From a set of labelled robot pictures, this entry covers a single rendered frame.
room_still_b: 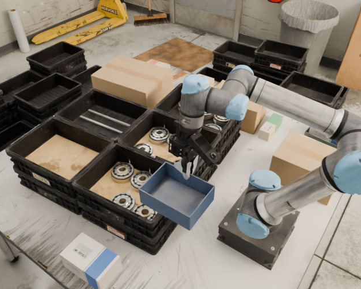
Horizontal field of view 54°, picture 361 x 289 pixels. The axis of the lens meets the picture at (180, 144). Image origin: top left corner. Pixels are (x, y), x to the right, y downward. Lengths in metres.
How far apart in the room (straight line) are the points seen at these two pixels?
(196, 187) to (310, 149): 0.75
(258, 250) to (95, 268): 0.62
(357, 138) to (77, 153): 1.23
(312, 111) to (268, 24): 3.48
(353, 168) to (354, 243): 1.65
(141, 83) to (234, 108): 1.18
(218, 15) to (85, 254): 3.84
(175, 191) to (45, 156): 0.80
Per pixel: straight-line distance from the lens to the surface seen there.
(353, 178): 1.02
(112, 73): 2.21
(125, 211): 1.35
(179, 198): 1.20
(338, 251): 2.54
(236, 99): 0.98
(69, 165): 1.72
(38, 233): 1.67
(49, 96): 2.89
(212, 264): 1.49
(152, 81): 2.10
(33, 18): 5.00
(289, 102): 1.09
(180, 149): 1.11
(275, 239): 1.46
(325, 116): 1.11
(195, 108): 1.01
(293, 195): 1.14
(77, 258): 1.44
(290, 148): 1.76
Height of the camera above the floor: 1.99
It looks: 41 degrees down
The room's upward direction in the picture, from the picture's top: straight up
